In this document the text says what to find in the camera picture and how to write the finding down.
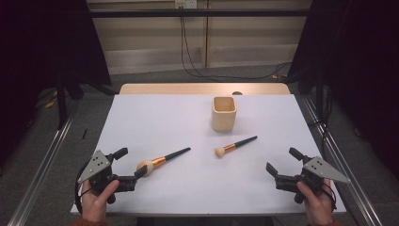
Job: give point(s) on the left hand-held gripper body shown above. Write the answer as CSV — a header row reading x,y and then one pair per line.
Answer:
x,y
99,163

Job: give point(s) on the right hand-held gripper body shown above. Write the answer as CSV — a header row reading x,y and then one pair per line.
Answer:
x,y
320,169

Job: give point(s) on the large makeup brush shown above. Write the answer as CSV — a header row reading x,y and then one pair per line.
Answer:
x,y
175,153

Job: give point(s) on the small makeup brush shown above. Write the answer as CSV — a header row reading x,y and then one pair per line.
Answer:
x,y
241,143

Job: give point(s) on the beige square brush holder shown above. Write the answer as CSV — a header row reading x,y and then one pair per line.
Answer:
x,y
222,122

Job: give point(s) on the person's right hand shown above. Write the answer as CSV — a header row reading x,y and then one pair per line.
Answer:
x,y
318,205

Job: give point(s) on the person's left hand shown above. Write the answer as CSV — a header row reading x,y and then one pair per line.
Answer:
x,y
94,205

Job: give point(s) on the small black floor strip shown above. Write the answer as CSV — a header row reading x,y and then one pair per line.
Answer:
x,y
84,133

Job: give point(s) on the white table sheet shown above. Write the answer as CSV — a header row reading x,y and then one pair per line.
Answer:
x,y
188,188

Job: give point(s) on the black metal stand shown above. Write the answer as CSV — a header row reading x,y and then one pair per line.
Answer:
x,y
61,103
319,94

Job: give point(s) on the yellow floor tape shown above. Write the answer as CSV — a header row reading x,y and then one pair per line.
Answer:
x,y
51,104

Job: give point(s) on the dark table grommet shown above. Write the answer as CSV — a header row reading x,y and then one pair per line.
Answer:
x,y
237,93

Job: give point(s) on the black curtain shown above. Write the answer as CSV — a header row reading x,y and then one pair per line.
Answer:
x,y
360,62
37,47

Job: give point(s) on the black horizontal bar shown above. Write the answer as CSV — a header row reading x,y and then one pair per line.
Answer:
x,y
200,12

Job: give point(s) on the aluminium floor rail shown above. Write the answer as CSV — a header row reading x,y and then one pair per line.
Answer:
x,y
354,185
40,175

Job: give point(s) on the white wall socket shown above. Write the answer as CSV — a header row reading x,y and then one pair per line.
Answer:
x,y
186,3

